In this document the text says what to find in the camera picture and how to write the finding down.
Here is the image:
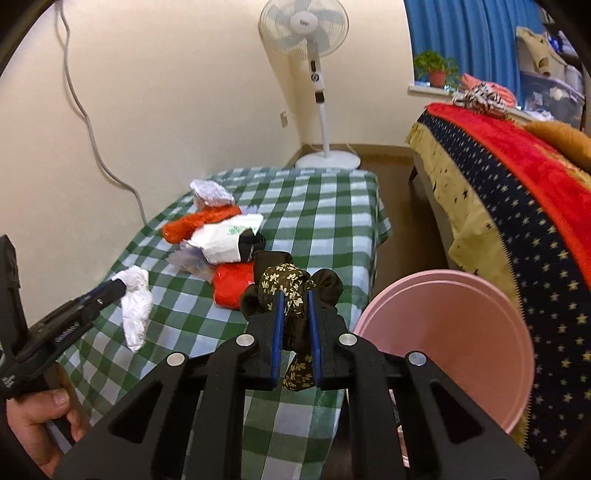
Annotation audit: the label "blue curtain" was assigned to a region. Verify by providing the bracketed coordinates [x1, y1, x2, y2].
[404, 0, 546, 109]

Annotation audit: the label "beige garment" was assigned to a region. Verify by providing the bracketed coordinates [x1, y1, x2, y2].
[516, 26, 561, 77]

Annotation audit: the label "red fleece blanket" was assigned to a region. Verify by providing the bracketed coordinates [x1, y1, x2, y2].
[425, 102, 591, 278]

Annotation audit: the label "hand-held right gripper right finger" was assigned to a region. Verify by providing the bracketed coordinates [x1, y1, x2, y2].
[307, 290, 541, 480]

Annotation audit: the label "red plastic bag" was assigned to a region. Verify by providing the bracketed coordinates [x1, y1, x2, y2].
[212, 262, 256, 309]

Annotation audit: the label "white windowsill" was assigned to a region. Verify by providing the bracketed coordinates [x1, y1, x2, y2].
[409, 83, 462, 97]

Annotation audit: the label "potted green plant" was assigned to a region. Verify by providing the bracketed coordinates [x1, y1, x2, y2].
[413, 50, 460, 89]

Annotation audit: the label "pink orange cloth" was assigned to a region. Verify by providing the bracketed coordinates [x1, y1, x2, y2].
[459, 73, 518, 109]

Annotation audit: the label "person's left hand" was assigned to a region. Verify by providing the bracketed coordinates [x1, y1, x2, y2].
[7, 362, 93, 476]

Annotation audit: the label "green checkered tablecloth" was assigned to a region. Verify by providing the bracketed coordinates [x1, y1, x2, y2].
[60, 167, 393, 480]

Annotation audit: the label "dark floral cloth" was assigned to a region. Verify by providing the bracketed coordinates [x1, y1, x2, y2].
[240, 250, 345, 393]

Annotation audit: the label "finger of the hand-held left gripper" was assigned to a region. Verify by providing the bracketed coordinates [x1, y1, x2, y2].
[69, 279, 127, 324]

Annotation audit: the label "white tissue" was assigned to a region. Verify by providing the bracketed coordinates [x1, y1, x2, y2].
[111, 267, 154, 354]

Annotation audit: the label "grey wall cable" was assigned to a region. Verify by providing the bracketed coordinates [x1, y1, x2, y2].
[55, 0, 151, 229]

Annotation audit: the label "clear storage boxes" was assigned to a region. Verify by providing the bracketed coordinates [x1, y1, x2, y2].
[519, 69, 585, 127]

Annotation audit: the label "bed with star blanket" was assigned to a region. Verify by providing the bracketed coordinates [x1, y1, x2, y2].
[406, 104, 591, 472]

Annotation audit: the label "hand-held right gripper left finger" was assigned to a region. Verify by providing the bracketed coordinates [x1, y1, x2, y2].
[53, 291, 284, 480]

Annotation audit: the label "pink plastic bucket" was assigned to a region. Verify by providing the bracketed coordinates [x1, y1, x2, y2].
[346, 270, 536, 469]

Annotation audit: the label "white green-print plastic bag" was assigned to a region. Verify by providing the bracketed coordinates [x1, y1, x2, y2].
[182, 213, 265, 265]

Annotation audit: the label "orange pillow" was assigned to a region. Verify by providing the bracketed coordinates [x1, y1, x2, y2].
[524, 120, 591, 171]

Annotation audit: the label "clear plastic bag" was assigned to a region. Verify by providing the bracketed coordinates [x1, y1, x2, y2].
[166, 247, 218, 283]

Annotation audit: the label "black-white striped cloth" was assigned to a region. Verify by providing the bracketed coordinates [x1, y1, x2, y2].
[452, 80, 509, 121]

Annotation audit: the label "grey-white crumpled paper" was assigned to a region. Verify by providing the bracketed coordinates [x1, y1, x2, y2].
[189, 179, 236, 210]

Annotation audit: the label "white standing fan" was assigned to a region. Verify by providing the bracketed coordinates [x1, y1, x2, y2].
[259, 0, 361, 171]

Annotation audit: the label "black plastic bag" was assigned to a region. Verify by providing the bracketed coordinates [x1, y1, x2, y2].
[238, 229, 267, 259]

